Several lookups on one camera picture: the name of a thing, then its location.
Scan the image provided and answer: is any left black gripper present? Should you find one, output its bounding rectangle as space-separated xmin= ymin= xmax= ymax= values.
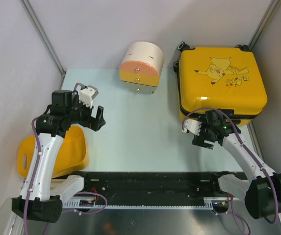
xmin=66 ymin=94 xmax=105 ymax=131

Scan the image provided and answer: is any yellow Pikachu suitcase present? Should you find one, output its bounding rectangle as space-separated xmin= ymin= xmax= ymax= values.
xmin=173 ymin=41 xmax=268 ymax=125

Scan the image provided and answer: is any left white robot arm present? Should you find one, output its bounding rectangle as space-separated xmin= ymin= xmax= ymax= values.
xmin=11 ymin=86 xmax=105 ymax=223

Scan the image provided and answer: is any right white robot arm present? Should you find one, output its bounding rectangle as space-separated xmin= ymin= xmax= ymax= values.
xmin=182 ymin=107 xmax=281 ymax=221

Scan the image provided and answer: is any yellow plastic basket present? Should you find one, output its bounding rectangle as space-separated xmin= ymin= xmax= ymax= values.
xmin=17 ymin=126 xmax=89 ymax=178

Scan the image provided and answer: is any pastel round drawer box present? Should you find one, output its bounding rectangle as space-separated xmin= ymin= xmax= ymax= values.
xmin=119 ymin=41 xmax=164 ymax=94

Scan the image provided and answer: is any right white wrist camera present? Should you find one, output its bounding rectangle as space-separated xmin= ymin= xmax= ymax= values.
xmin=182 ymin=119 xmax=202 ymax=136

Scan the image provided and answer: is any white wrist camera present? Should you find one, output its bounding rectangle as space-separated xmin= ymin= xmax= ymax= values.
xmin=79 ymin=86 xmax=99 ymax=109
xmin=182 ymin=119 xmax=202 ymax=136

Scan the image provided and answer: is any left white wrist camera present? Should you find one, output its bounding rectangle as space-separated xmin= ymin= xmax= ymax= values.
xmin=79 ymin=86 xmax=99 ymax=109

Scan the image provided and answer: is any white slotted cable duct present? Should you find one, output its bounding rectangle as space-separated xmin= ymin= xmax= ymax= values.
xmin=63 ymin=197 xmax=230 ymax=211

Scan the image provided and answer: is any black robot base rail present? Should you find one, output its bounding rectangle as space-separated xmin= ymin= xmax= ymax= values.
xmin=69 ymin=171 xmax=248 ymax=210

